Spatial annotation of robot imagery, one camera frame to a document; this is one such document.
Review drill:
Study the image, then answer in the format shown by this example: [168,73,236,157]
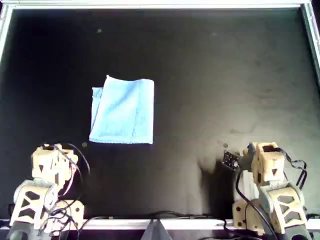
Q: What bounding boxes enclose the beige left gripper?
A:
[31,143,78,188]

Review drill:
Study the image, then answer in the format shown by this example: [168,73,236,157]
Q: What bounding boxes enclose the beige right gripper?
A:
[239,141,285,186]

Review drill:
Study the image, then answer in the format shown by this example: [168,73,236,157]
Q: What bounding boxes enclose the light blue cloth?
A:
[88,74,155,145]

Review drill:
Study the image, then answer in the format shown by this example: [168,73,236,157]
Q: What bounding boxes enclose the beige left arm base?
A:
[44,198,85,236]

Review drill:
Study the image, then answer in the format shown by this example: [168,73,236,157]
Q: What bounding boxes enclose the beige right arm base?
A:
[232,198,266,236]

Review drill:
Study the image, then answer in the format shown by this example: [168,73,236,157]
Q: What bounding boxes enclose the black right arm wires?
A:
[281,148,308,187]

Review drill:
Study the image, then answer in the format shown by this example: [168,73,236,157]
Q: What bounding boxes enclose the black camera circuit board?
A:
[221,150,238,168]

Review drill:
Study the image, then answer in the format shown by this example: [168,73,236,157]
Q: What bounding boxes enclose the grey camera stand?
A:
[141,219,172,240]

